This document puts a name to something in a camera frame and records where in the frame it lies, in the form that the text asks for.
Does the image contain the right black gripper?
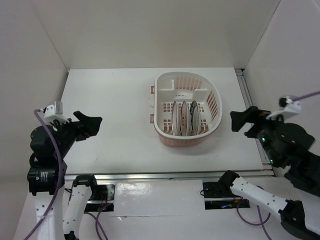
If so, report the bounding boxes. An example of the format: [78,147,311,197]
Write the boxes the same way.
[226,103,286,164]

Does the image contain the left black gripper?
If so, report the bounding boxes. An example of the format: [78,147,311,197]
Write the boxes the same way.
[50,109,102,157]

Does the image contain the white plate dark teal rim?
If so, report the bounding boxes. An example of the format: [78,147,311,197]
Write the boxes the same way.
[190,100,201,136]

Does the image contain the white plate red characters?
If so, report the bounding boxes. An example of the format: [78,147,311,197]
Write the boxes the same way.
[172,101,181,136]

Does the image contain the white plate orange sunburst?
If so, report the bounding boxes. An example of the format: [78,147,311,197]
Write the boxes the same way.
[181,101,191,137]

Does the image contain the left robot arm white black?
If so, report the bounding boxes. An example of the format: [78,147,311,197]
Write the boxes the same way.
[27,105,103,240]

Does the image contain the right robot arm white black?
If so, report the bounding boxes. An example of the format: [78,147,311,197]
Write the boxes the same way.
[218,106,320,240]

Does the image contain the white orange plastic dish rack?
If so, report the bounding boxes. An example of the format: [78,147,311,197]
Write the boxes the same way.
[150,71,223,147]

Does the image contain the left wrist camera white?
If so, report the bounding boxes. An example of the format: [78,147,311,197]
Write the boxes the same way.
[43,101,68,124]

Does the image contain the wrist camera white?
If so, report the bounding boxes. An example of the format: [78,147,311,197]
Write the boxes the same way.
[43,101,68,124]
[266,95,302,122]

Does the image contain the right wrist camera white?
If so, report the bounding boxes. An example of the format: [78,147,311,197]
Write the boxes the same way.
[266,95,302,122]

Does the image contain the aluminium rail right side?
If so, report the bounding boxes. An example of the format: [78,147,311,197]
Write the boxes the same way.
[234,68,271,165]

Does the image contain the aluminium rail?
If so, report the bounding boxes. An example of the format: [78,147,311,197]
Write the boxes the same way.
[63,168,276,183]
[234,68,271,165]

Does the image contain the aluminium rail front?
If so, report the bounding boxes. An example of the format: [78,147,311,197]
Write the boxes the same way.
[63,168,276,183]

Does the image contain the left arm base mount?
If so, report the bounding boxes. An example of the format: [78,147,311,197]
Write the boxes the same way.
[85,183,116,213]

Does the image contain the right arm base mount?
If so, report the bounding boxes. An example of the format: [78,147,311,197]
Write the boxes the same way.
[200,181,251,210]

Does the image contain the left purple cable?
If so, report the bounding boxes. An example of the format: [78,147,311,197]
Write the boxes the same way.
[23,108,108,240]

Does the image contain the purple cable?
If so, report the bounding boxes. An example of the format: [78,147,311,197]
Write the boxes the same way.
[23,108,108,240]
[236,91,320,240]

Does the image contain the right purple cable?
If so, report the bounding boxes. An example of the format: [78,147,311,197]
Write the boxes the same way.
[236,91,320,240]

